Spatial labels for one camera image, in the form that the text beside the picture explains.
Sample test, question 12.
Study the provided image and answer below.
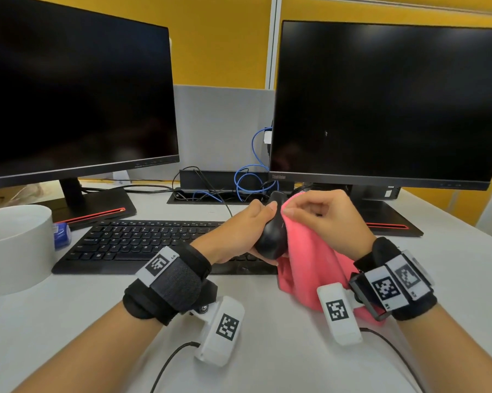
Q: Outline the person's left hand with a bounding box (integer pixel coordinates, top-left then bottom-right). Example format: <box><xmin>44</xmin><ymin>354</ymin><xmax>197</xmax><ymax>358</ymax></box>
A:
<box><xmin>190</xmin><ymin>199</ymin><xmax>290</xmax><ymax>266</ymax></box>

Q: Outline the person's right hand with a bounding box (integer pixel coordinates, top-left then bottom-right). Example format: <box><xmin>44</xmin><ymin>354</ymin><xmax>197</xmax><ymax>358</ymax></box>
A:
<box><xmin>281</xmin><ymin>189</ymin><xmax>377</xmax><ymax>260</ymax></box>

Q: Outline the black white-speckled mouse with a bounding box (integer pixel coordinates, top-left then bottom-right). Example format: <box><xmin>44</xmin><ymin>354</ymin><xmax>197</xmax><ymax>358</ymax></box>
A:
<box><xmin>254</xmin><ymin>191</ymin><xmax>290</xmax><ymax>260</ymax></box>

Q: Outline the pink cloth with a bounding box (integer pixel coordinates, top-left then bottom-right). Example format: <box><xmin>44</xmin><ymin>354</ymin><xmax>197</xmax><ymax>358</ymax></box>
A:
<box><xmin>277</xmin><ymin>192</ymin><xmax>384</xmax><ymax>320</ymax></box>

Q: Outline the person's left forearm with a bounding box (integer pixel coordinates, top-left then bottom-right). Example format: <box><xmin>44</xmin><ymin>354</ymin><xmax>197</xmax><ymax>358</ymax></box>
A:
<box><xmin>12</xmin><ymin>300</ymin><xmax>165</xmax><ymax>393</ymax></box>

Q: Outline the black keyboard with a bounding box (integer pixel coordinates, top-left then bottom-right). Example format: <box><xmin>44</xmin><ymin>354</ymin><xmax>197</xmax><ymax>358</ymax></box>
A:
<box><xmin>51</xmin><ymin>219</ymin><xmax>279</xmax><ymax>276</ymax></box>

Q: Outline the grey partition panel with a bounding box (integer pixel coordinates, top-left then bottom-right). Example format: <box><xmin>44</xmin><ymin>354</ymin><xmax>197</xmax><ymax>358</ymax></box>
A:
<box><xmin>173</xmin><ymin>85</ymin><xmax>276</xmax><ymax>173</ymax></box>

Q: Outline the black computer monitor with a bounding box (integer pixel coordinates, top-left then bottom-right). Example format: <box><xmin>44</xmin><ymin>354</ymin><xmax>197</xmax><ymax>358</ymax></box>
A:
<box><xmin>268</xmin><ymin>20</ymin><xmax>492</xmax><ymax>238</ymax></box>
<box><xmin>0</xmin><ymin>0</ymin><xmax>180</xmax><ymax>231</ymax></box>

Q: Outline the small blue object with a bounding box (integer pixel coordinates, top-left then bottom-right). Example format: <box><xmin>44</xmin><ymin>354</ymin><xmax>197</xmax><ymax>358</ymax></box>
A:
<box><xmin>52</xmin><ymin>222</ymin><xmax>72</xmax><ymax>250</ymax></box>

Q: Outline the white round container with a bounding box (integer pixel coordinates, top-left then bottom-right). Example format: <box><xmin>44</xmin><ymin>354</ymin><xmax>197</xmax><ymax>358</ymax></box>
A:
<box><xmin>0</xmin><ymin>204</ymin><xmax>55</xmax><ymax>296</ymax></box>

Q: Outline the brown cardboard box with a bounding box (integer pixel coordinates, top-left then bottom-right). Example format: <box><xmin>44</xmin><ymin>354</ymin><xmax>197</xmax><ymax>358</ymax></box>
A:
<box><xmin>0</xmin><ymin>180</ymin><xmax>65</xmax><ymax>209</ymax></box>

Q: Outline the black right wrist strap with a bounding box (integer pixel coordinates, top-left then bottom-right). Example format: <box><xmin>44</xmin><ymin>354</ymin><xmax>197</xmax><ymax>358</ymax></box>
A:
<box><xmin>348</xmin><ymin>237</ymin><xmax>438</xmax><ymax>322</ymax></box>

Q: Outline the black keyboard cable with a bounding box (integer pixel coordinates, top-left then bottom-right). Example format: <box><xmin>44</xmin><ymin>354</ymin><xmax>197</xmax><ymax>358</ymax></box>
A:
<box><xmin>172</xmin><ymin>166</ymin><xmax>233</xmax><ymax>219</ymax></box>

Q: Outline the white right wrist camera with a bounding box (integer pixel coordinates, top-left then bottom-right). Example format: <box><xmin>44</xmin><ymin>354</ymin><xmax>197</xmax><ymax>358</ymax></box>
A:
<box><xmin>316</xmin><ymin>282</ymin><xmax>363</xmax><ymax>347</ymax></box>

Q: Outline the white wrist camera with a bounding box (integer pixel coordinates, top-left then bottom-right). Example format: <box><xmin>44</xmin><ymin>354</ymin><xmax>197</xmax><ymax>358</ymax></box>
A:
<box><xmin>190</xmin><ymin>295</ymin><xmax>245</xmax><ymax>368</ymax></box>
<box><xmin>316</xmin><ymin>282</ymin><xmax>363</xmax><ymax>347</ymax></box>

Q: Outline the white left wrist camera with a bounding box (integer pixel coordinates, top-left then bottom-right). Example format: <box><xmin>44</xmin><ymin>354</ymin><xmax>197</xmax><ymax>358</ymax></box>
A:
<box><xmin>190</xmin><ymin>295</ymin><xmax>245</xmax><ymax>368</ymax></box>

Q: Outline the blue network cable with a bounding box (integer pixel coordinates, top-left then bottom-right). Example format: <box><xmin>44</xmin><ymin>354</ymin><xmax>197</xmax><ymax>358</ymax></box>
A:
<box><xmin>192</xmin><ymin>126</ymin><xmax>279</xmax><ymax>203</ymax></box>

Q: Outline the black monitor cable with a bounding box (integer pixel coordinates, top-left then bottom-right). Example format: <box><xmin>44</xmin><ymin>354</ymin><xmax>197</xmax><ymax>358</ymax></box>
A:
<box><xmin>81</xmin><ymin>184</ymin><xmax>175</xmax><ymax>195</ymax></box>

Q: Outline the black left camera cable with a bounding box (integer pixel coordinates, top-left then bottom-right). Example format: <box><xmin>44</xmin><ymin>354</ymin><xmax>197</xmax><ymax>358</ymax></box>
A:
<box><xmin>149</xmin><ymin>341</ymin><xmax>201</xmax><ymax>393</ymax></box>

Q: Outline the black camera cable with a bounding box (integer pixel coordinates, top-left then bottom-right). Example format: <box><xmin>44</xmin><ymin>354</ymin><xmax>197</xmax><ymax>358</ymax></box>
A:
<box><xmin>149</xmin><ymin>341</ymin><xmax>201</xmax><ymax>393</ymax></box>
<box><xmin>360</xmin><ymin>327</ymin><xmax>427</xmax><ymax>393</ymax></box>

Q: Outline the black right camera cable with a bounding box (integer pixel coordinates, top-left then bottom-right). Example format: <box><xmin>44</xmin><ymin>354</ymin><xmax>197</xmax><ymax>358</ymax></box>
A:
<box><xmin>360</xmin><ymin>327</ymin><xmax>427</xmax><ymax>393</ymax></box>

